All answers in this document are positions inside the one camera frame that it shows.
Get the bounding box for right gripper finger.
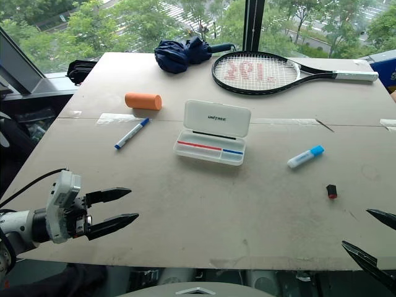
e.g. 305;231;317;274
342;240;396;295
366;209;396;231

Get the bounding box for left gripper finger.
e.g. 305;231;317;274
85;212;140;241
85;187;132;207

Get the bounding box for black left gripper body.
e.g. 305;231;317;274
63;195;93;239

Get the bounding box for white clear pencil case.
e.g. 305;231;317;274
173;99;252;167

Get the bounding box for blue and white marker pen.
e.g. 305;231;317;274
114;118;150;150

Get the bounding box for clear tape strip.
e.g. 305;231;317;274
95;113;137;126

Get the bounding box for orange foam cylinder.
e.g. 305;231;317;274
124;92;163;111

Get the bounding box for blue and white highlighter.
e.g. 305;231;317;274
286;144;325;170

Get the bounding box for black bag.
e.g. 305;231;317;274
66;59;98;85

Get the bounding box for blue printed box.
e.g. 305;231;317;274
368;51;396;93

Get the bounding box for grey slanted panel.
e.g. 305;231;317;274
0;26;78;100

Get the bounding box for navy blue folded umbrella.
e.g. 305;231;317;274
154;36;236;74

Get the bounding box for black and white tennis racket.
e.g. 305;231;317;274
211;51;379;96

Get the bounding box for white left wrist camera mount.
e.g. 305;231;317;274
45;170;82;244

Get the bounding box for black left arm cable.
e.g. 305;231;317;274
0;168;68;207

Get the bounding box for black window frame post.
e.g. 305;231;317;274
243;0;265;53

